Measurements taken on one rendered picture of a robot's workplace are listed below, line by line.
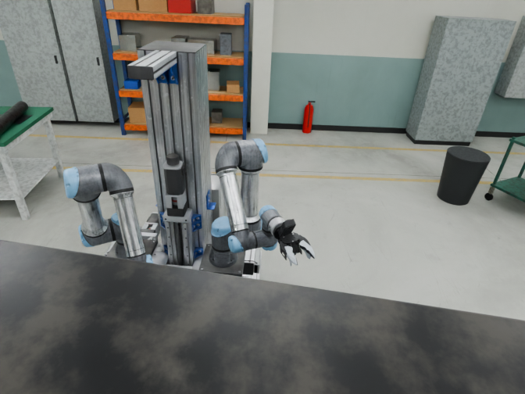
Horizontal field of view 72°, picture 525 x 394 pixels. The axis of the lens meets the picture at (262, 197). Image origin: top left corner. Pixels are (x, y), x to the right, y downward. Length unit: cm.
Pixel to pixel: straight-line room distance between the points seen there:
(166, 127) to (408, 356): 154
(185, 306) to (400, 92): 664
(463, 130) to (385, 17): 226
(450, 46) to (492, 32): 60
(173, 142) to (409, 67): 552
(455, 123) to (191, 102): 568
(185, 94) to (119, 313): 137
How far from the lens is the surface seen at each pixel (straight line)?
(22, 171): 508
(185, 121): 173
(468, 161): 479
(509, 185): 545
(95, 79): 665
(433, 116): 668
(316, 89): 653
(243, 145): 159
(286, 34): 631
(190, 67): 165
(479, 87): 685
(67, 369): 38
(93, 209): 170
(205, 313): 39
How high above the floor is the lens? 230
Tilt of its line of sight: 31 degrees down
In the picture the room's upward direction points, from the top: 3 degrees clockwise
